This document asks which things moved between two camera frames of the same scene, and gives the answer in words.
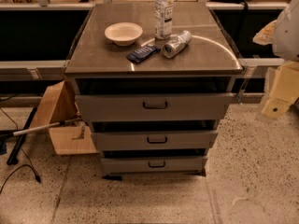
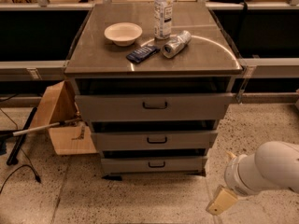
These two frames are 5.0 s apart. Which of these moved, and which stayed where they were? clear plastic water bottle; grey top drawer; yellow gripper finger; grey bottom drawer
Moved: yellow gripper finger
Stayed: clear plastic water bottle; grey top drawer; grey bottom drawer
